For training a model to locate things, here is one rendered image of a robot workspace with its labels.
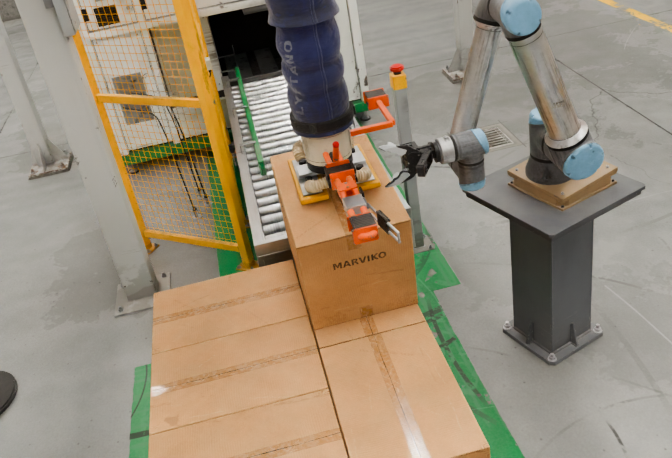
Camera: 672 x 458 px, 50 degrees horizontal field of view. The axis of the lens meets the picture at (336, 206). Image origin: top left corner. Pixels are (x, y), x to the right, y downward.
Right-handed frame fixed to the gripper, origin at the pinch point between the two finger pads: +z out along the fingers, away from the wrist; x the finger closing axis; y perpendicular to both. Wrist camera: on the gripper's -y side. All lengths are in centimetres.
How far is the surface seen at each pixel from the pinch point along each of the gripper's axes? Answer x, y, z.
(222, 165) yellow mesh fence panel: -45, 131, 58
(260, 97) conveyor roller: -58, 248, 28
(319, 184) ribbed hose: -4.5, 8.4, 20.7
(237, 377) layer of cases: -57, -16, 64
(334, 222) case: -16.9, 2.2, 18.9
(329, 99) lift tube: 21.2, 17.4, 10.8
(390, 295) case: -50, -2, 5
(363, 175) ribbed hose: -5.3, 8.5, 5.2
